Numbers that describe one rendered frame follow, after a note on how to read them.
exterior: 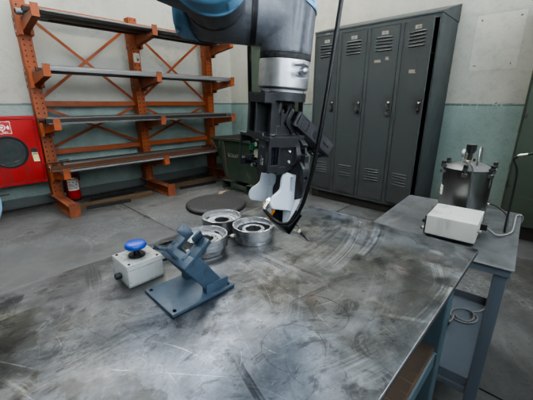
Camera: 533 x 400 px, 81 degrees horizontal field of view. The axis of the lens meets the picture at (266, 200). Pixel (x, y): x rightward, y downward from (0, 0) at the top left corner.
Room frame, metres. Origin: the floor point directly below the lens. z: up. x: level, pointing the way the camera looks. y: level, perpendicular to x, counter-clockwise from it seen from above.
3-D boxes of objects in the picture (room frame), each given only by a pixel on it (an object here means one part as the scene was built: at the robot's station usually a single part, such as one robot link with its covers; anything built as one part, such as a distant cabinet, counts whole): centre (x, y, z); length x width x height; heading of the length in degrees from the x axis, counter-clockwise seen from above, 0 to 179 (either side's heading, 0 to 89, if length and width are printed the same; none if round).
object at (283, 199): (0.48, -0.03, 0.98); 0.06 x 0.03 x 0.09; 131
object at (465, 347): (1.17, -0.73, 0.34); 0.67 x 0.46 x 0.68; 140
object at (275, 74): (0.49, -0.03, 1.17); 0.08 x 0.08 x 0.05
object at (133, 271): (0.55, 0.26, 0.82); 0.08 x 0.07 x 0.05; 136
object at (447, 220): (1.13, -0.74, 0.83); 0.41 x 0.19 x 0.30; 140
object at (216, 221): (0.79, 0.12, 0.82); 0.10 x 0.10 x 0.04
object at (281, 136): (0.49, -0.01, 1.09); 0.09 x 0.08 x 0.12; 131
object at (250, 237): (0.73, 0.03, 0.82); 0.10 x 0.10 x 0.04
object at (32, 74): (4.05, 1.45, 1.05); 2.38 x 0.70 x 2.10; 136
